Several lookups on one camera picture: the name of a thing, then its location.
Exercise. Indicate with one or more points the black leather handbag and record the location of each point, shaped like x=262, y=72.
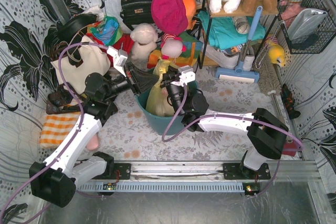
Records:
x=136, y=12

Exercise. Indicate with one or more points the rainbow striped cloth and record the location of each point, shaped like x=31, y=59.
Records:
x=190, y=57

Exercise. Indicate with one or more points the yellow trash bag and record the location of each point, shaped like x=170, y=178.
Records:
x=160, y=68

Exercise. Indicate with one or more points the pink white plush doll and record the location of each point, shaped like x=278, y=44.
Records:
x=171, y=46

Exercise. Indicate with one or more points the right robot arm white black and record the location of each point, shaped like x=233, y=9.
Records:
x=266, y=133

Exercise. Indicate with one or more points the colourful printed bag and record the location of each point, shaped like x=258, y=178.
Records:
x=107, y=32

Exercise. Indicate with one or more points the red cloth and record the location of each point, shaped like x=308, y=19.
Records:
x=124, y=43

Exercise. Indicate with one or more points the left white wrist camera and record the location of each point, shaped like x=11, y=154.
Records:
x=119, y=57

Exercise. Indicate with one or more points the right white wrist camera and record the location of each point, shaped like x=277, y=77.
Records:
x=185, y=75

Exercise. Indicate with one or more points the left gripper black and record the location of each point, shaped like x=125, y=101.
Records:
x=132, y=77

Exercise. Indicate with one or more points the teal trash bin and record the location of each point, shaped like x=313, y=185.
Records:
x=157, y=123

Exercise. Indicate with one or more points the brown patterned strap bag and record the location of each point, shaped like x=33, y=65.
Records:
x=61, y=102

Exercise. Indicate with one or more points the pink rolled towel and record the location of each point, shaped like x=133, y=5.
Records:
x=93, y=143

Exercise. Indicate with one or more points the black hat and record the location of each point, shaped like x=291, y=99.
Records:
x=66, y=31

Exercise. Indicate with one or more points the yellow plush toy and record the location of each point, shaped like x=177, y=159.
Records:
x=276, y=52

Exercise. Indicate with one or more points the wooden black frame shelf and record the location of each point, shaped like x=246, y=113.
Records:
x=205, y=28

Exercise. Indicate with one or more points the magenta cloth bag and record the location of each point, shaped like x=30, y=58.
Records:
x=169, y=16

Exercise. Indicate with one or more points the cream plush lamb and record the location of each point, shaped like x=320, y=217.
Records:
x=145, y=38

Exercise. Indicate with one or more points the cream canvas tote bag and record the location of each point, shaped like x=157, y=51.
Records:
x=94, y=60

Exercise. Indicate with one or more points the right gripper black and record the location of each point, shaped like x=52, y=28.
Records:
x=170, y=82

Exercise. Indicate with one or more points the blue floor mop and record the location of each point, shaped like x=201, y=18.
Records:
x=238, y=73

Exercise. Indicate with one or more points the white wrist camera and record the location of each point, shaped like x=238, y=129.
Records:
x=119, y=57
x=185, y=75

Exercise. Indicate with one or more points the metal base rail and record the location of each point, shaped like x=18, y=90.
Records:
x=184, y=177

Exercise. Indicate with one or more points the teal folded cloth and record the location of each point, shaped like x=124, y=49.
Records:
x=223, y=33

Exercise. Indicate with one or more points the orange plush toy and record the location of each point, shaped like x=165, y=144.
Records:
x=190, y=7

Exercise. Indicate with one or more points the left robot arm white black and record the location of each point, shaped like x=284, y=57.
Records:
x=58, y=177

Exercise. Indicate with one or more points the white sneaker left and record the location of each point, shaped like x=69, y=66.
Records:
x=222, y=59

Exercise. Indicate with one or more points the crumpled paper trash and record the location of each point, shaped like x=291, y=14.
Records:
x=163, y=108

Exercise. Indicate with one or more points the grey patterned ball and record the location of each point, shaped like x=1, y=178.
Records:
x=241, y=24

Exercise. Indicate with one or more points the white sneaker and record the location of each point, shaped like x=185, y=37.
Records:
x=249, y=59
x=222, y=59

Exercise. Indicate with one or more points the metal pole with handle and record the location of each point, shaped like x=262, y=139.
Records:
x=272, y=94

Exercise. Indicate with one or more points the black wire basket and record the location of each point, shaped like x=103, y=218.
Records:
x=316, y=42

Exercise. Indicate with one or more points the dark patterned cloth right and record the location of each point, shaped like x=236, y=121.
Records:
x=289, y=101

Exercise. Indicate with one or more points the white sneaker right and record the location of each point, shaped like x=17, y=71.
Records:
x=249, y=59

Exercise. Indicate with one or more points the orange white checkered towel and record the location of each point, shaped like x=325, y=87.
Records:
x=56, y=128

